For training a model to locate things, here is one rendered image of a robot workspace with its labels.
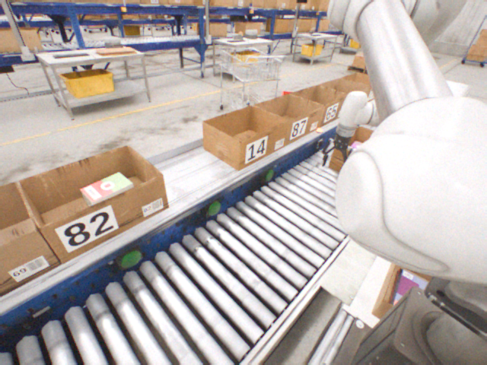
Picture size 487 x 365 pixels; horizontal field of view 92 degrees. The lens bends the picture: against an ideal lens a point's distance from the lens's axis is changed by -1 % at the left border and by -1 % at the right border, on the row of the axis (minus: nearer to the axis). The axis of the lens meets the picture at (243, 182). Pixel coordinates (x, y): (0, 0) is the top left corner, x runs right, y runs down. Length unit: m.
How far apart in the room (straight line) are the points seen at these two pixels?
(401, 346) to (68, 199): 1.15
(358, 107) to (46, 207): 1.37
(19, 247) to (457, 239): 0.91
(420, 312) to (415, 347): 0.08
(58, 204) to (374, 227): 1.11
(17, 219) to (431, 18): 1.42
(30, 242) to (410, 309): 0.97
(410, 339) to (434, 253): 0.37
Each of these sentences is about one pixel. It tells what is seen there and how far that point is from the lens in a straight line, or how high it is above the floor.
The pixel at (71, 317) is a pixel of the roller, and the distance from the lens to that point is 1.03.
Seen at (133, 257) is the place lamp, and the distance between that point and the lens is 0.98.
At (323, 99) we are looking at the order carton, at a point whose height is 0.95.
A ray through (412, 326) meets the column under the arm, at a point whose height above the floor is 1.08.
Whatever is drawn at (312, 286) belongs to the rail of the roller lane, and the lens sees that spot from 1.02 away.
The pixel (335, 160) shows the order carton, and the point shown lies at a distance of 1.60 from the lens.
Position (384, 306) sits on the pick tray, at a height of 0.83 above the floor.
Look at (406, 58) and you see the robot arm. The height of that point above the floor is 1.53.
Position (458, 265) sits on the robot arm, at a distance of 0.31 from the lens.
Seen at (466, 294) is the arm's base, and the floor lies 1.27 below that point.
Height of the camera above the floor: 1.59
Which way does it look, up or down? 38 degrees down
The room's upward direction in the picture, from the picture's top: 4 degrees clockwise
